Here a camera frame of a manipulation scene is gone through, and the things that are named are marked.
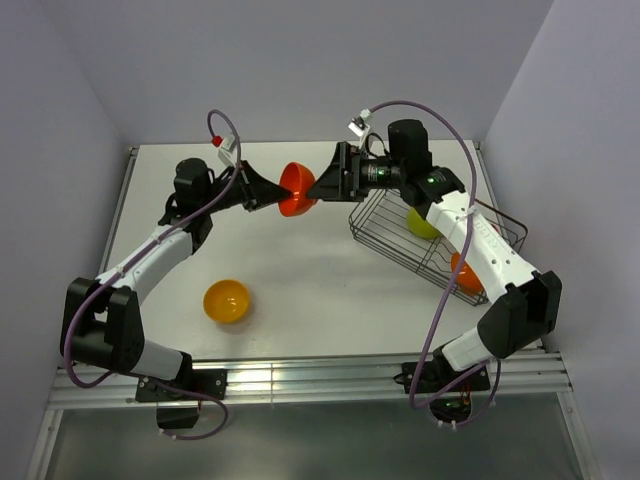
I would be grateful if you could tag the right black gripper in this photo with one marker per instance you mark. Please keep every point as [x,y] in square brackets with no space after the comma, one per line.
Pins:
[335,184]

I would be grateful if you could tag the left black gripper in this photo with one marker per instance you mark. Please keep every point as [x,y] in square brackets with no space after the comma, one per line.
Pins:
[258,190]

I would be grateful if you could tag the lime green bowl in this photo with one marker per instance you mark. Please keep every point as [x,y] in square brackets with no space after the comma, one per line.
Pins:
[420,227]

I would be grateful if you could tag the yellow-orange bowl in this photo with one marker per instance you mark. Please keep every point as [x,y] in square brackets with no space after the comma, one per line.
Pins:
[226,301]

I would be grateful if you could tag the white bowl orange outside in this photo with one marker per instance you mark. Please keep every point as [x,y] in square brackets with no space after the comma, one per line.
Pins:
[468,282]

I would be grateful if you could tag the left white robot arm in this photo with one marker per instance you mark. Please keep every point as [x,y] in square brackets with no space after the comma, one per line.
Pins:
[102,322]

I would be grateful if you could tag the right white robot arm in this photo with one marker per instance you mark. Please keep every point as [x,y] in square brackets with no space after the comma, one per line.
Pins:
[524,302]

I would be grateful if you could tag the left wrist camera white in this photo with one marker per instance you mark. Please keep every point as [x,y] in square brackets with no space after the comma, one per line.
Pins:
[226,149]

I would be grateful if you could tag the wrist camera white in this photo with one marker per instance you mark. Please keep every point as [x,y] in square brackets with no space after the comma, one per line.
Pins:
[360,125]
[226,149]

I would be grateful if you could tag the dark wire dish rack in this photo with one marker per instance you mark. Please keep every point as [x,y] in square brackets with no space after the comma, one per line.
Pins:
[380,224]

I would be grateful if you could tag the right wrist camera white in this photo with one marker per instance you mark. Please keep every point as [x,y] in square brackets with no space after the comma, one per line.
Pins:
[360,125]

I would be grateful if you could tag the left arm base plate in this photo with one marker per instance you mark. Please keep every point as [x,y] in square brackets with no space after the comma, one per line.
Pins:
[179,404]

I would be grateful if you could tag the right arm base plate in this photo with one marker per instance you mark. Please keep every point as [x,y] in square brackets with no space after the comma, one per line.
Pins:
[435,375]

